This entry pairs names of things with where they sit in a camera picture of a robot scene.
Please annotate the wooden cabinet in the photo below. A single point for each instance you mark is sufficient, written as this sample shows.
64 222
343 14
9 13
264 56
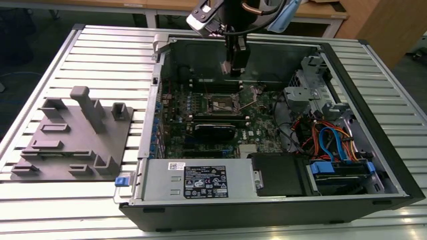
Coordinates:
383 25

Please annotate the CPU socket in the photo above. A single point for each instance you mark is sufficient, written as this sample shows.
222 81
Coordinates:
222 103

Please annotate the black graphics card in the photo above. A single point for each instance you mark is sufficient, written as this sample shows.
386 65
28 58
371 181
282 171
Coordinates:
214 132

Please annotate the small silver heat sink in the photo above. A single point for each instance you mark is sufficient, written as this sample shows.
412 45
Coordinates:
247 148

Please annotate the black PC case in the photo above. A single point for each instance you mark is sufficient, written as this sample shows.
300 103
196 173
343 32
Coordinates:
267 217

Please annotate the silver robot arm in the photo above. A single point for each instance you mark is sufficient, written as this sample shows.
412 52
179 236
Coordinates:
283 15

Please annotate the hard disk in blue carrier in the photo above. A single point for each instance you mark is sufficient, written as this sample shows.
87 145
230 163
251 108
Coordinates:
322 168

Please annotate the silver power supply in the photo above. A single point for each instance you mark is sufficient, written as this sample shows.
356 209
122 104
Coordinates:
160 180

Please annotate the grey parts rack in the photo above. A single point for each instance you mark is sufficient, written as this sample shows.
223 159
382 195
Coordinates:
74 140

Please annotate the wooden desk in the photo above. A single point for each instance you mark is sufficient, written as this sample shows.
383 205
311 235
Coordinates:
320 13

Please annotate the silver CPU chip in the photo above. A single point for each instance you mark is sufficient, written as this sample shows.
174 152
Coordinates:
226 68

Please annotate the copper coloured tube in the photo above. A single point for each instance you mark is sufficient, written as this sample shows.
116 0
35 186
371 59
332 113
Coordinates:
248 7

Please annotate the blue case latch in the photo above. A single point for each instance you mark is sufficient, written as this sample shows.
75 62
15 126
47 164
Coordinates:
120 181

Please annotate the silver metal drive cage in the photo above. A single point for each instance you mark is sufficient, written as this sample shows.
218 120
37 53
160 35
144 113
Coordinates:
300 95

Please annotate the green motherboard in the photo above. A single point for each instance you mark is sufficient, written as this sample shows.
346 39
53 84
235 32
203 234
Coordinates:
263 125

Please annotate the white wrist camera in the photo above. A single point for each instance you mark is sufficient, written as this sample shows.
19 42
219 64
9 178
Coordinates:
203 17

